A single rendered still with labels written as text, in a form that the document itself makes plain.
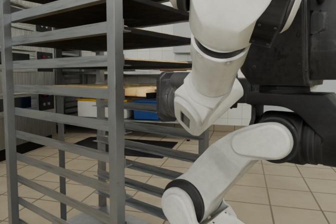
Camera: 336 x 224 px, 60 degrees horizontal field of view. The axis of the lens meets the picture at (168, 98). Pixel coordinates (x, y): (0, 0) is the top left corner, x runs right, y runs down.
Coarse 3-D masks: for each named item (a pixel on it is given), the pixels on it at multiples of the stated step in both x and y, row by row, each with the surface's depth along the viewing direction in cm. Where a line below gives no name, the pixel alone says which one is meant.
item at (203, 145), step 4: (208, 128) 113; (208, 132) 113; (208, 136) 113; (204, 140) 111; (208, 140) 113; (200, 144) 112; (204, 144) 111; (208, 144) 113; (200, 148) 112; (204, 148) 111; (200, 152) 112; (204, 220) 114
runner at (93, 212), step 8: (24, 184) 113; (32, 184) 109; (40, 184) 105; (40, 192) 106; (48, 192) 102; (56, 192) 99; (64, 200) 96; (72, 200) 93; (80, 208) 91; (88, 208) 89; (96, 208) 86; (96, 216) 86; (104, 216) 84
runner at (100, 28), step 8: (88, 24) 83; (96, 24) 81; (104, 24) 79; (40, 32) 99; (48, 32) 96; (56, 32) 93; (64, 32) 90; (72, 32) 88; (80, 32) 86; (88, 32) 83; (96, 32) 81; (104, 32) 79; (16, 40) 109; (24, 40) 106; (32, 40) 102; (40, 40) 99; (48, 40) 97; (56, 40) 97
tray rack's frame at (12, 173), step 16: (0, 0) 109; (0, 16) 110; (0, 32) 110; (96, 80) 148; (16, 160) 115; (64, 160) 135; (16, 176) 116; (16, 192) 116; (64, 192) 136; (16, 208) 116; (64, 208) 136
